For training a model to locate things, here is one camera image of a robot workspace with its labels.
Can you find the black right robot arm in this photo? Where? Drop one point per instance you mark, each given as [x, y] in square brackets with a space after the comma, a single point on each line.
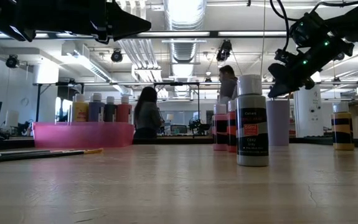
[353, 18]

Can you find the black ceiling spotlight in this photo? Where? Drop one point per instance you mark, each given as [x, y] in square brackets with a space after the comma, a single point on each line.
[116, 56]
[223, 49]
[12, 61]
[340, 57]

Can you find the small pink paint bottle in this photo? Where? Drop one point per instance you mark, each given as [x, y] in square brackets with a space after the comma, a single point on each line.
[220, 127]

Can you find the pink plastic bin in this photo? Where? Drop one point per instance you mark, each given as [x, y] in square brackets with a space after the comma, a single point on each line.
[82, 135]

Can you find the small yellow paint bottle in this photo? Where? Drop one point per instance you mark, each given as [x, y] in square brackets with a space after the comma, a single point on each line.
[342, 127]

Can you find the large red paint bottle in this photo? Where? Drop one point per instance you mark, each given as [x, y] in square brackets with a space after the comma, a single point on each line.
[124, 110]

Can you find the large yellow paint bottle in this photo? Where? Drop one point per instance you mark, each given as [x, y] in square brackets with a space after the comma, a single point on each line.
[80, 112]

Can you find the small red paint bottle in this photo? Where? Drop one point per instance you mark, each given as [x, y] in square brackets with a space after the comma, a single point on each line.
[231, 130]

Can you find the black overhead light bar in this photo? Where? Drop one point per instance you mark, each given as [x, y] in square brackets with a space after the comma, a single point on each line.
[213, 33]

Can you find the large black paint bottle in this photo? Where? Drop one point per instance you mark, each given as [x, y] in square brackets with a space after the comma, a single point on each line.
[110, 111]

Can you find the lavender plastic cup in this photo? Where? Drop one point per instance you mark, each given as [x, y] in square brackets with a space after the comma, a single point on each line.
[277, 123]

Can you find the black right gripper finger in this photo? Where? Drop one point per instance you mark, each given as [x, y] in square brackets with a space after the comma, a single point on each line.
[283, 89]
[281, 72]

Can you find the small grey paint bottle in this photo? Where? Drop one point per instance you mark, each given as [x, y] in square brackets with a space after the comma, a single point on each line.
[252, 124]

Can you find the person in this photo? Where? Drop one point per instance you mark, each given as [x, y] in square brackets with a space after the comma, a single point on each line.
[227, 84]
[147, 115]

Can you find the large purple paint bottle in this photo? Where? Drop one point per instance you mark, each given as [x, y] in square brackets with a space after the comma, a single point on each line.
[96, 111]

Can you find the black aluminium table frame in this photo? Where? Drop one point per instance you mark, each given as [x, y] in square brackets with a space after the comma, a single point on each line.
[178, 140]

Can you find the white lamp shade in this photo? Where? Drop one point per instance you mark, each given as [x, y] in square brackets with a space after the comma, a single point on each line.
[12, 118]

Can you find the black metal frame station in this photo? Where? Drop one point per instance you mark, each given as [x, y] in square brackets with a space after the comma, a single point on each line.
[175, 83]

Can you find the silver ceiling duct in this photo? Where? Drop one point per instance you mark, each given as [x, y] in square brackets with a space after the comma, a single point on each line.
[185, 49]

